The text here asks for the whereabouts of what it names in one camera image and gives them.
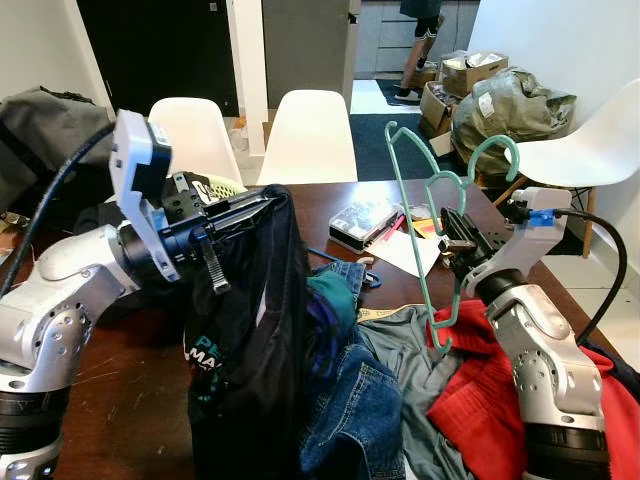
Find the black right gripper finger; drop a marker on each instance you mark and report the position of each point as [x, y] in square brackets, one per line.
[458, 252]
[460, 224]

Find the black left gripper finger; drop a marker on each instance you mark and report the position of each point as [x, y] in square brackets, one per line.
[240, 202]
[238, 220]

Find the teal plastic hanger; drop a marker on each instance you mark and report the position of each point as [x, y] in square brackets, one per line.
[440, 340]

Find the black printed shirt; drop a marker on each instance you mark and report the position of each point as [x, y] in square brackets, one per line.
[250, 380]

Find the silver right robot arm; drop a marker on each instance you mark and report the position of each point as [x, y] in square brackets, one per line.
[545, 370]

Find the pale green item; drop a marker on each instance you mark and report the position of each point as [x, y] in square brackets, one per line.
[225, 185]

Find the white paper sheet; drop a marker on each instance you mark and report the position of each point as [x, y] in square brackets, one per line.
[410, 255]

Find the white plastic chair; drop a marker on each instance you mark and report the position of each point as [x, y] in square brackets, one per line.
[305, 140]
[200, 130]

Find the clear plastic organiser box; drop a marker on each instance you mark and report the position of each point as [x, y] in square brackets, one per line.
[362, 222]

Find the low cardboard box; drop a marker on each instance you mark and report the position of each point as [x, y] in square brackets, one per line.
[440, 108]

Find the olive green sack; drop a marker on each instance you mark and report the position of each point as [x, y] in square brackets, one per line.
[515, 115]

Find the grey green garment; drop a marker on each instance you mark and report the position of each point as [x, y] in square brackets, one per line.
[410, 370]

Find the red garment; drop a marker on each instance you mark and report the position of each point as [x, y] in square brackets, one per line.
[470, 400]

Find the white chair wooden legs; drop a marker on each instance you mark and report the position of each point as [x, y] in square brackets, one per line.
[590, 150]

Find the open cardboard box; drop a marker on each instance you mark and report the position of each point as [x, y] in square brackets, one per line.
[475, 72]

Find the dark grey bag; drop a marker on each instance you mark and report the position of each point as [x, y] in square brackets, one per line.
[50, 130]

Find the dark grey door panel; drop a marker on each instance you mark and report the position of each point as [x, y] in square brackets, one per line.
[305, 45]

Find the plain black door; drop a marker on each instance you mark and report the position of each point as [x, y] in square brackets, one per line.
[160, 50]

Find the person in black shorts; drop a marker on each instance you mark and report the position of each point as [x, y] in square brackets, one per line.
[420, 50]

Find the blue denim jacket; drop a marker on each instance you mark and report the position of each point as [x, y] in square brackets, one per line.
[355, 400]

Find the dark navy garment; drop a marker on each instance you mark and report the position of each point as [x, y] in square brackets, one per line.
[625, 370]

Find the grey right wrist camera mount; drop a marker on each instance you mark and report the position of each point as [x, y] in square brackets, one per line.
[540, 235]

